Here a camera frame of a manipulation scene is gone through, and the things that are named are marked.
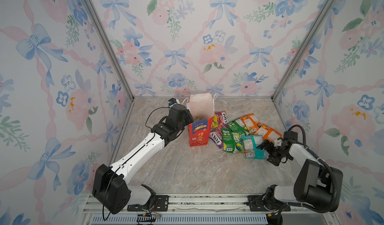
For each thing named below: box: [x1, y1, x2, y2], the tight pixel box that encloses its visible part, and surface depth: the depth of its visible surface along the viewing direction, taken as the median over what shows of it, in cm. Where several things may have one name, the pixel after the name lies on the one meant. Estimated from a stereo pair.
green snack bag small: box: [226, 118, 247, 136], surface depth 102 cm
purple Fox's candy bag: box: [209, 127, 223, 149], surface depth 97 cm
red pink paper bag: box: [188, 93, 215, 147], surface depth 88 cm
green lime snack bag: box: [221, 128, 245, 154], surface depth 94 cm
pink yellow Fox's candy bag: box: [211, 111, 229, 128], surface depth 105 cm
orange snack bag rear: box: [240, 113, 262, 134], surface depth 102 cm
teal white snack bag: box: [241, 135, 267, 160], surface depth 92 cm
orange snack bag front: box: [254, 124, 283, 143], surface depth 99 cm
